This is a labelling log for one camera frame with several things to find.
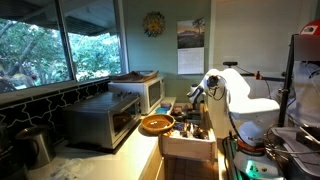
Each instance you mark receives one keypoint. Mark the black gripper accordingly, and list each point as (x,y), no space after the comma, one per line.
(200,106)

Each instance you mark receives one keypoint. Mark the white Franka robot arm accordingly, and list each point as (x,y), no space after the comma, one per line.
(253,110)

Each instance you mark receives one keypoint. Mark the open wooden drawer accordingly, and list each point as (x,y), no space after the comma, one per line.
(186,146)

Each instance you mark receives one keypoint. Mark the purple sponge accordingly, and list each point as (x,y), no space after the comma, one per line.
(166,105)

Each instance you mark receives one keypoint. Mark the blue plastic container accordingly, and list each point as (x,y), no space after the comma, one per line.
(162,110)

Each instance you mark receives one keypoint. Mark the wooden bowl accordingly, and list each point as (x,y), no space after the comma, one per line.
(148,128)

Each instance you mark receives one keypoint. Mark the white microwave oven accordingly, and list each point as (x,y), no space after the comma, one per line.
(133,91)

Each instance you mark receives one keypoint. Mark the brown tray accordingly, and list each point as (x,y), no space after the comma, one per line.
(133,77)

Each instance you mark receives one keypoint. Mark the stainless steel toaster oven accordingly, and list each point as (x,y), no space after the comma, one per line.
(96,116)

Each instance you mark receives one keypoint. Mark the dark cluttered side table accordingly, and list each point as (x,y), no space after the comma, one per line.
(300,156)

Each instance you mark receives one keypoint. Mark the grey monitor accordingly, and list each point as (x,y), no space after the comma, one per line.
(308,48)

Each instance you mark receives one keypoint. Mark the metal kettle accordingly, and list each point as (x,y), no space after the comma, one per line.
(36,143)

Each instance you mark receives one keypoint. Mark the dark countertop appliance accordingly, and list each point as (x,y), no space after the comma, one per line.
(8,156)

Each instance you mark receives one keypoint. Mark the wall calendar with landscape photo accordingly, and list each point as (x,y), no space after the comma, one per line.
(190,46)

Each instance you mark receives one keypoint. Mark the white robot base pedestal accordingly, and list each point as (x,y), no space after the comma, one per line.
(263,166)

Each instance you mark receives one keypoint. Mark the black camera stand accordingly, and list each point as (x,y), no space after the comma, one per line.
(286,83)

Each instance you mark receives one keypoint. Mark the sun shaped wall decoration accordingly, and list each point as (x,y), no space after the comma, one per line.
(154,24)

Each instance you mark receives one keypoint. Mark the window with dark frame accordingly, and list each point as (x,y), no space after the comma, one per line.
(66,43)

